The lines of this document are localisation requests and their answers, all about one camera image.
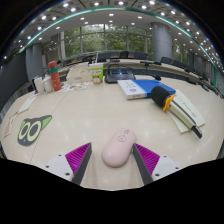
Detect dark office chairs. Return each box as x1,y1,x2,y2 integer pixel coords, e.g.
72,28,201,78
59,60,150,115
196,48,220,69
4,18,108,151
63,50,214,88

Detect blue and white book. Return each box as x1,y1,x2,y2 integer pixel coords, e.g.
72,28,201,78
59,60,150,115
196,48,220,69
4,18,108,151
116,78,177,101

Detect cat-shaped grey green mouse pad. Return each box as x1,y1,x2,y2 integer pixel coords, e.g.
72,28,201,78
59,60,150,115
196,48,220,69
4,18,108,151
17,114,53,147

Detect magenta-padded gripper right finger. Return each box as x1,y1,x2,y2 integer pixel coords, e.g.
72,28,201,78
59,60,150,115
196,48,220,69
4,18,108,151
131,143,183,186

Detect green and white paper cup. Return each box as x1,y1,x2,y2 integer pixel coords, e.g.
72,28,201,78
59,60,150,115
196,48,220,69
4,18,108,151
88,63,105,85

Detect cream cardboard box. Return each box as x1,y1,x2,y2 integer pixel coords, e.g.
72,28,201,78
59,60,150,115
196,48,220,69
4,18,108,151
65,62,93,85

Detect ceiling lights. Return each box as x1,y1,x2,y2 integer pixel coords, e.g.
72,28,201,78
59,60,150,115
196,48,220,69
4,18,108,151
3,0,221,62

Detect pink computer mouse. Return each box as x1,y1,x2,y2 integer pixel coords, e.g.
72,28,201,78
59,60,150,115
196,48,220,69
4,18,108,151
101,128,138,168

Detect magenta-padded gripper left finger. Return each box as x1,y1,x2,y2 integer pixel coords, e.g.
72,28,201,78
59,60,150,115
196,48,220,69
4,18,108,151
42,142,93,187

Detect colourful printed leaflet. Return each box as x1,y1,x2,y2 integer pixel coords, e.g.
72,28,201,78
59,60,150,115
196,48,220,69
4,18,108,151
59,81,91,93

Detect red drink bottle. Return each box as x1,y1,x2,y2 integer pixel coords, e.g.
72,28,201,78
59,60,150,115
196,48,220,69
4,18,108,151
47,60,63,92

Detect white booklet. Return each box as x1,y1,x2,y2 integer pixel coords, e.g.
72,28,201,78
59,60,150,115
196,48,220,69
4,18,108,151
166,89,206,134

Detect red and white leaflet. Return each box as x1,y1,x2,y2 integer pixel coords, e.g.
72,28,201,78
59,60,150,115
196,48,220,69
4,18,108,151
3,110,20,138

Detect white printed paper sheet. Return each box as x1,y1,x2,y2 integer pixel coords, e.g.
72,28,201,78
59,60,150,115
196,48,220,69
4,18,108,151
18,93,39,115

